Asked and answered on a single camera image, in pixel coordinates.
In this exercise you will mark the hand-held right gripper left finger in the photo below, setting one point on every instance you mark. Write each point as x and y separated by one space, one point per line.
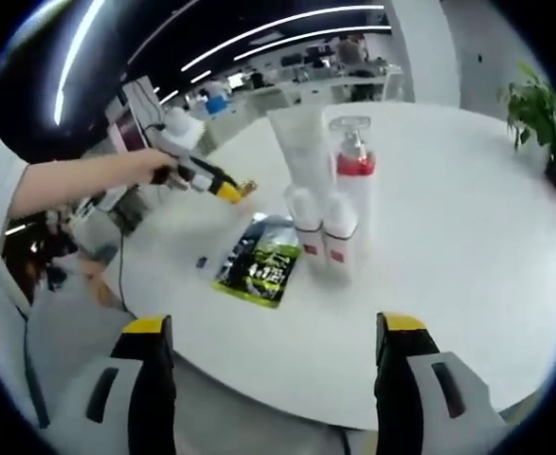
154 403

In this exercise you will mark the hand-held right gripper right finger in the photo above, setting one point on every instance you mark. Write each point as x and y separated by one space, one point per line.
396 403

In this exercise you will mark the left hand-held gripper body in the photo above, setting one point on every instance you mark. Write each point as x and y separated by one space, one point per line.
183 132

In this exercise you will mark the gold foil skincare sachet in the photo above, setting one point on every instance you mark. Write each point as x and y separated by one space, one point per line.
249 188

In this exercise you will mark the white skincare sachet blue square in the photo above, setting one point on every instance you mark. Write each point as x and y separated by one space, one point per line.
203 262

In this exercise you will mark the green and blue skincare sachet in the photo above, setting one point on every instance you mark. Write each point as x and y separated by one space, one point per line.
261 265

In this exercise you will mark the large white skincare tube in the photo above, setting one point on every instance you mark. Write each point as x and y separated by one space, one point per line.
301 151

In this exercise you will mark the small white skincare bottle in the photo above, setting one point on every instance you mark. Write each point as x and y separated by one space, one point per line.
306 242

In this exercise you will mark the small clear bottle red label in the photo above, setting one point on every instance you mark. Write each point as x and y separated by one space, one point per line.
339 246

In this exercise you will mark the red-collared white skincare pump bottle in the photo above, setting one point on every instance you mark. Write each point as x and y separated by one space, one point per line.
360 208

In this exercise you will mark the blue storage box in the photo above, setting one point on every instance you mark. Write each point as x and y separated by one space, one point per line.
215 105

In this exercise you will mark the person's left hand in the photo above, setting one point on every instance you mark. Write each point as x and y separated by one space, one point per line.
164 173

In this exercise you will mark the open silver laptop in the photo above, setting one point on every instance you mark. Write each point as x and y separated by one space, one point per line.
138 118

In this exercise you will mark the tan brown object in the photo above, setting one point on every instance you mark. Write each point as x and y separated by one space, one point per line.
100 282

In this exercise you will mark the ceiling light strip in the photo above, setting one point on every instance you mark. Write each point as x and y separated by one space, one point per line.
282 28
315 39

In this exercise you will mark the row of white office desks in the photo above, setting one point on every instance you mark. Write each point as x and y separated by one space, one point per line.
325 85

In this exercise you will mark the dark bag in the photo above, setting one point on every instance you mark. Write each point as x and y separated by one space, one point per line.
36 251

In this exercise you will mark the potted green plant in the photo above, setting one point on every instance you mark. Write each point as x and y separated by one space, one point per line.
538 114

